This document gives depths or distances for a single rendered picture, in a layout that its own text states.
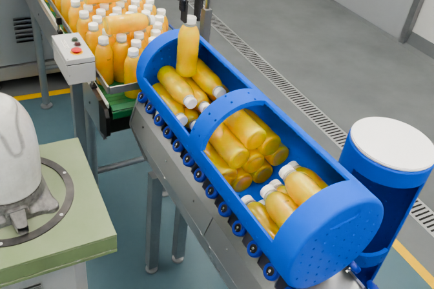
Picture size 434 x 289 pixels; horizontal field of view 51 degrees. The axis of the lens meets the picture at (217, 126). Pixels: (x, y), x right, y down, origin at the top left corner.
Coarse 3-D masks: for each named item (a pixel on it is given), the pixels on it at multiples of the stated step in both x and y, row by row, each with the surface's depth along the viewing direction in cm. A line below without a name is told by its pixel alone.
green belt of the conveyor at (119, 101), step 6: (48, 6) 234; (54, 12) 230; (114, 84) 183; (120, 84) 183; (102, 90) 178; (108, 96) 176; (114, 96) 176; (120, 96) 176; (108, 102) 172; (114, 102) 173; (120, 102) 173; (126, 102) 174; (132, 102) 174; (108, 108) 178; (114, 108) 171; (120, 108) 171; (126, 108) 172; (132, 108) 174; (114, 114) 171; (120, 114) 172; (126, 114) 173
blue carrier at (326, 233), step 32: (160, 64) 157; (224, 64) 140; (224, 96) 125; (256, 96) 125; (192, 128) 126; (288, 128) 132; (288, 160) 135; (320, 160) 123; (224, 192) 116; (256, 192) 134; (320, 192) 98; (352, 192) 98; (256, 224) 105; (288, 224) 97; (320, 224) 93; (352, 224) 101; (288, 256) 96; (320, 256) 102; (352, 256) 112
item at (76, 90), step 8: (72, 88) 171; (80, 88) 173; (72, 96) 173; (80, 96) 175; (72, 104) 177; (80, 104) 177; (72, 112) 180; (80, 112) 179; (80, 120) 181; (80, 128) 183; (80, 136) 186
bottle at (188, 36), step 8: (184, 24) 140; (184, 32) 141; (192, 32) 141; (184, 40) 141; (192, 40) 141; (184, 48) 143; (192, 48) 143; (176, 56) 148; (184, 56) 144; (192, 56) 145; (176, 64) 149; (184, 64) 146; (192, 64) 147; (176, 72) 150; (184, 72) 148; (192, 72) 149
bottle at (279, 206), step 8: (272, 192) 112; (280, 192) 111; (264, 200) 113; (272, 200) 109; (280, 200) 108; (288, 200) 108; (272, 208) 108; (280, 208) 107; (288, 208) 106; (272, 216) 108; (280, 216) 106; (288, 216) 105; (280, 224) 106
